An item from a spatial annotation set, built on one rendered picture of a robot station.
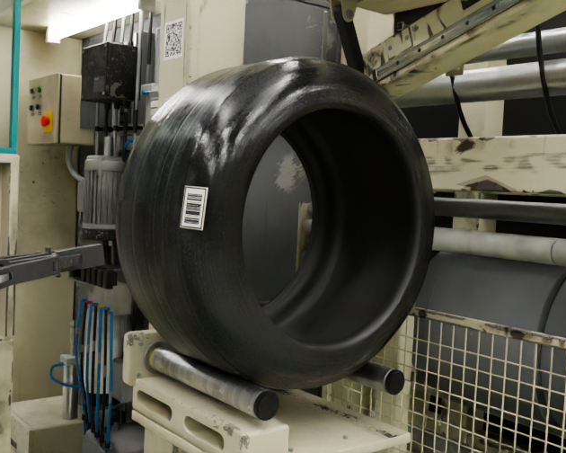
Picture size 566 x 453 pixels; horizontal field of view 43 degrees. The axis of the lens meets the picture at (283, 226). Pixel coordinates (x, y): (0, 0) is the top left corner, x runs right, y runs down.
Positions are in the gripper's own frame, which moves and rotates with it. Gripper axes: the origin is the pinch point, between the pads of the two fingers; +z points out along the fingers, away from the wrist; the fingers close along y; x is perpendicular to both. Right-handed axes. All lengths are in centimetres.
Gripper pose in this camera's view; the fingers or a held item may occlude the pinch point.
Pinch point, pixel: (78, 257)
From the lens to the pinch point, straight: 107.0
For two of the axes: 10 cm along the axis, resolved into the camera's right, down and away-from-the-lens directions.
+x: 0.6, 9.9, 1.4
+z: 7.9, -1.3, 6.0
